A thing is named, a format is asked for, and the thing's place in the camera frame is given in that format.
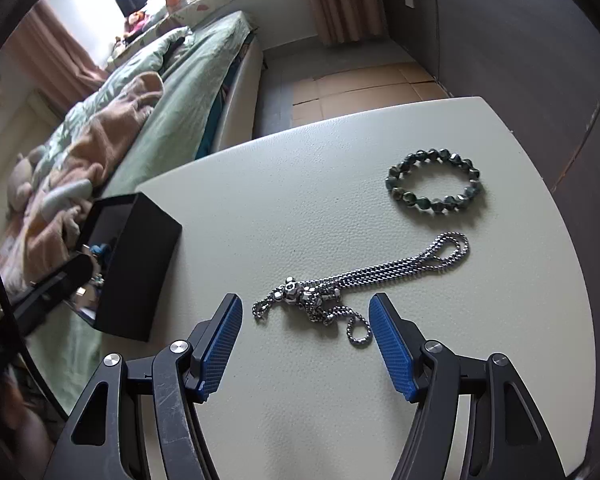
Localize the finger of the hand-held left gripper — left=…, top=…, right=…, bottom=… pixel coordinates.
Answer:
left=7, top=252, right=97, bottom=338

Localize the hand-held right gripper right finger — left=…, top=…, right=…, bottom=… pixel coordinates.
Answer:
left=367, top=292, right=566, bottom=480

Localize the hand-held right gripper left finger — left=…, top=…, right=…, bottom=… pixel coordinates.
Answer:
left=42, top=292, right=244, bottom=480

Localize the black jewelry box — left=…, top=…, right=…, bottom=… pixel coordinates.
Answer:
left=72, top=191, right=183, bottom=343

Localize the silver chain necklace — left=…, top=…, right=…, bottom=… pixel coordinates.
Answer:
left=252, top=231, right=470, bottom=347

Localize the dark faceted bead bracelet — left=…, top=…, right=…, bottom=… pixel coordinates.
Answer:
left=385, top=147, right=485, bottom=212

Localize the person's left forearm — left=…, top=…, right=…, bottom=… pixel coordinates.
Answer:
left=0, top=370, right=48, bottom=446

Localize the beige plush toy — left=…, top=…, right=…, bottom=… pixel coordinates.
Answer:
left=5, top=145, right=48, bottom=211

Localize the pink fleece blanket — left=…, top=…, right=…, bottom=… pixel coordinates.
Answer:
left=0, top=71, right=166, bottom=291

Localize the green floral duvet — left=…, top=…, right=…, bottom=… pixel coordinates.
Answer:
left=45, top=27, right=193, bottom=161

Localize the bed with green sheet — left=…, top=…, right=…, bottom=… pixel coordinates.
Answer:
left=10, top=10, right=266, bottom=386

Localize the pink curtain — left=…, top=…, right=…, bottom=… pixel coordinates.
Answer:
left=297, top=0, right=378, bottom=46
left=0, top=0, right=108, bottom=116

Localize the dark grey wardrobe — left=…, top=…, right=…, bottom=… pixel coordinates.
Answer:
left=375, top=0, right=600, bottom=480

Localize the black cable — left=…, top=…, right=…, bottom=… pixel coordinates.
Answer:
left=0, top=232, right=71, bottom=418

